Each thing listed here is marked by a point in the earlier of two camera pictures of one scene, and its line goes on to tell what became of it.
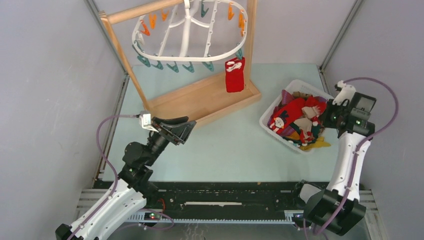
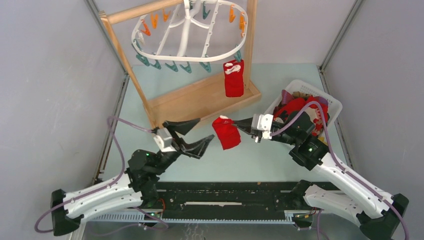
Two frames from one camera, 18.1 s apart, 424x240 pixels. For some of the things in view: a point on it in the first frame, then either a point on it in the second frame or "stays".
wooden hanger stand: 198,106 stays
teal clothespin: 174,68 stays
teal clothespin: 159,65 stays
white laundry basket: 295,145 -> 335,107
